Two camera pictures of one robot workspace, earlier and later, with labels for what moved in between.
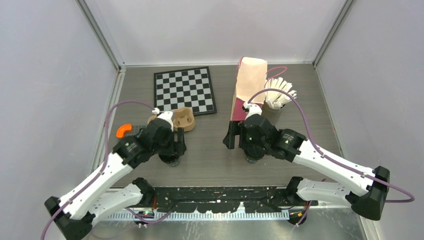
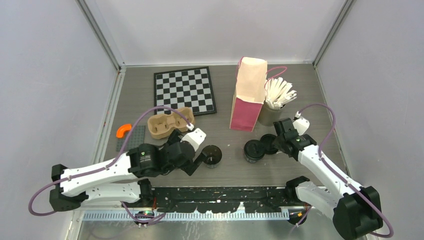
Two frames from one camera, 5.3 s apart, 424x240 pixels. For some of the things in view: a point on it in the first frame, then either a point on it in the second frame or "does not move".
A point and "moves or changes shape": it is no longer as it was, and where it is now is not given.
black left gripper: [179, 146] → [190, 166]
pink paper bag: [251, 79] does not move
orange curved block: [120, 133] does not move
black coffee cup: [254, 153] does not move
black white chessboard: [191, 88] does not move
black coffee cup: [172, 158] moves or changes shape
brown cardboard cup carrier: [183, 117] does not move
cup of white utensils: [275, 101] does not move
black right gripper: [236, 127] → [277, 142]
